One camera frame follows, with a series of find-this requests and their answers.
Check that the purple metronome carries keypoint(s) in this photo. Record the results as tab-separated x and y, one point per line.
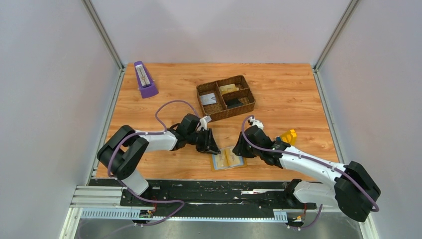
146	84

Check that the gold card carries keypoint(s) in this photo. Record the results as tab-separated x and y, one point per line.
228	88
233	159
219	161

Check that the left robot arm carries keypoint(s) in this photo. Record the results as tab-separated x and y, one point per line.
122	153

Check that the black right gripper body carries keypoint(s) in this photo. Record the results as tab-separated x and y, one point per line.
255	151

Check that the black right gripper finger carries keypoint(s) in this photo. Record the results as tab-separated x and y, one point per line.
240	148
251	152

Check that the brown wicker divided basket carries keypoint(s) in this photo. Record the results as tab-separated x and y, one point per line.
219	111

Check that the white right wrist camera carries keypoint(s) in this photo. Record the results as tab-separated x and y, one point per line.
252	121

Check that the silver card in basket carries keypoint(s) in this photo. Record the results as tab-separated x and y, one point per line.
207	99

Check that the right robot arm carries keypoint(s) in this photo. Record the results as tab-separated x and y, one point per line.
348	187

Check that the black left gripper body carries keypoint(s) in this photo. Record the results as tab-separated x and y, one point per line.
194	137

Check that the colourful toy block truck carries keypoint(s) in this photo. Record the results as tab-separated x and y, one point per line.
289	137

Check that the aluminium frame rail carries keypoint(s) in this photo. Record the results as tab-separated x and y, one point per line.
100	202

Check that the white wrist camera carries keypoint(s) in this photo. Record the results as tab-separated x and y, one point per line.
203	123
252	121

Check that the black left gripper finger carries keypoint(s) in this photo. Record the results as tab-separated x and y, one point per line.
204	146
212	147

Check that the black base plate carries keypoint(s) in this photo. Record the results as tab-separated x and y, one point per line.
218	199

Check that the black card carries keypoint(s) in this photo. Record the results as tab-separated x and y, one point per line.
233	103

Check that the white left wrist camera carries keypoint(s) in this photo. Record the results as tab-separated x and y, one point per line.
203	123

